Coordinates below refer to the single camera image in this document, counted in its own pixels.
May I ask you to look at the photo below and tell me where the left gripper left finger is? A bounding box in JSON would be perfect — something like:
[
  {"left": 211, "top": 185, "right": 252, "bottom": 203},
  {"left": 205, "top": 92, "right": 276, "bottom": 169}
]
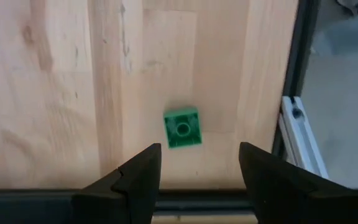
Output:
[{"left": 73, "top": 142, "right": 162, "bottom": 224}]

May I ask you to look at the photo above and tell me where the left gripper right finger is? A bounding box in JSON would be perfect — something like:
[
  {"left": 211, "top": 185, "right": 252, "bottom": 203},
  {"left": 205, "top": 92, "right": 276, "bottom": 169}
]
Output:
[{"left": 239, "top": 142, "right": 351, "bottom": 224}]

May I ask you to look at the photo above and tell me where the dark green square block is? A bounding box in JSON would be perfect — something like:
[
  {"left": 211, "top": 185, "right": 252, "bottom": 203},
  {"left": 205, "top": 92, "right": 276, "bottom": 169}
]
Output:
[{"left": 163, "top": 106, "right": 203, "bottom": 149}]

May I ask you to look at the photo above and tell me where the silver aluminium rail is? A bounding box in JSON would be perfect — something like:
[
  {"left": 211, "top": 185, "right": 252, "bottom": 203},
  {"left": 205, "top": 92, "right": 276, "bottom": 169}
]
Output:
[{"left": 277, "top": 95, "right": 329, "bottom": 180}]

